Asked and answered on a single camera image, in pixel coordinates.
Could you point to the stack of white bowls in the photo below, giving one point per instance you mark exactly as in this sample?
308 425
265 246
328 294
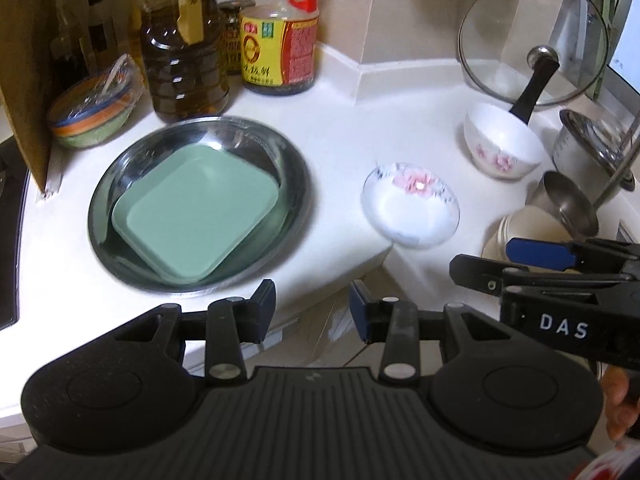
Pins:
525 230

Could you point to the green cutting board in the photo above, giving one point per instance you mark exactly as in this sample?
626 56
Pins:
607 25

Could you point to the steel pot with lid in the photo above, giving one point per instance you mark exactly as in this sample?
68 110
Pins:
580 150

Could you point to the plastic wrapped striped bowl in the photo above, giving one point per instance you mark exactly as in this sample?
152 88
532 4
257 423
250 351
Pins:
92 110

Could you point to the metal dish rack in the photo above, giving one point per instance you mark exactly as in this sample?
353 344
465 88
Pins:
617 170

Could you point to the small seasoning jar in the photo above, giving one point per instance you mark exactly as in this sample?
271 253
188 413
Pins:
231 40

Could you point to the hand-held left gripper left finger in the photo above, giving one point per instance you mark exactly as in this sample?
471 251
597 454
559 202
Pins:
265 306

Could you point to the green square plate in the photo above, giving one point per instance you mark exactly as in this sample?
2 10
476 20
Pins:
195 210

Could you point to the person's right hand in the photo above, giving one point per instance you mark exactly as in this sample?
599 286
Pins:
617 400

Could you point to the white floral plate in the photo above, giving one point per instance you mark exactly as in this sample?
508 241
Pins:
410 210

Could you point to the brown cardboard sheet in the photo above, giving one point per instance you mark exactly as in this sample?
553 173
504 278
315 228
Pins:
25 85

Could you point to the white appliance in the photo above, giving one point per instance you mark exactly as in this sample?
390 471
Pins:
627 45

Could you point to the round steel plate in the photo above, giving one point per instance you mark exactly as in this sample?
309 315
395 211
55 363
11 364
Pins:
150 170

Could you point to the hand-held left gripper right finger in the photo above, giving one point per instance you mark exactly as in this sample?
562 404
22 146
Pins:
358 306

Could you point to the white floral bowl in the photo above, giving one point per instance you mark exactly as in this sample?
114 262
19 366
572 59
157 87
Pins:
500 135

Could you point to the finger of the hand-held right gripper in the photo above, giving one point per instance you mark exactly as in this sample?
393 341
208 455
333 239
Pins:
540 254
475 272

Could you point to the small steel bowl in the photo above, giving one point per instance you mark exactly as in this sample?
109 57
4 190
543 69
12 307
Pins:
565 200

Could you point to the black stove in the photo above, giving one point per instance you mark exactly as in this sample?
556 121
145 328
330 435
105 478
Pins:
10 240

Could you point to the red patterned clothing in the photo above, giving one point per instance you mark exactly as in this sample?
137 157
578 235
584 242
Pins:
615 465

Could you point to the dark oil bottle yellow label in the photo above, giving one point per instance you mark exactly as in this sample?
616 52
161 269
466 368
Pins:
182 60

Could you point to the dark sauce bottle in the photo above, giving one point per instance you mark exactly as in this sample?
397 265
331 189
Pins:
67 50

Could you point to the glass pot lid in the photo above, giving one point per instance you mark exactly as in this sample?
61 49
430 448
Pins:
500 25

